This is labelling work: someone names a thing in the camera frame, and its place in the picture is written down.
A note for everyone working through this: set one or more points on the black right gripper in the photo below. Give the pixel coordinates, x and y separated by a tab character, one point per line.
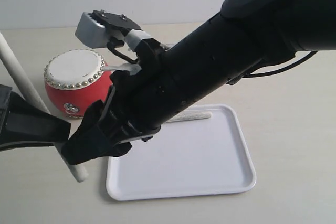
136	108

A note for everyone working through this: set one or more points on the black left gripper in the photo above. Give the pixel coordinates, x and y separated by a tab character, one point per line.
23	125

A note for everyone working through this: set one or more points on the wooden drumstick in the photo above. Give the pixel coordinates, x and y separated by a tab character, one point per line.
31	95
191	116

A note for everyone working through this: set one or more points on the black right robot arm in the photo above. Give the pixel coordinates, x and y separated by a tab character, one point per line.
244	36

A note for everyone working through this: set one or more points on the small red drum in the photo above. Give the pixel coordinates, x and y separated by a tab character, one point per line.
74	80

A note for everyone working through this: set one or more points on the white plastic tray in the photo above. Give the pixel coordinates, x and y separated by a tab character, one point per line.
191	158

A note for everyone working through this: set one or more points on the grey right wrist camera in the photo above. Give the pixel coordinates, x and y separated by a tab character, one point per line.
90	32

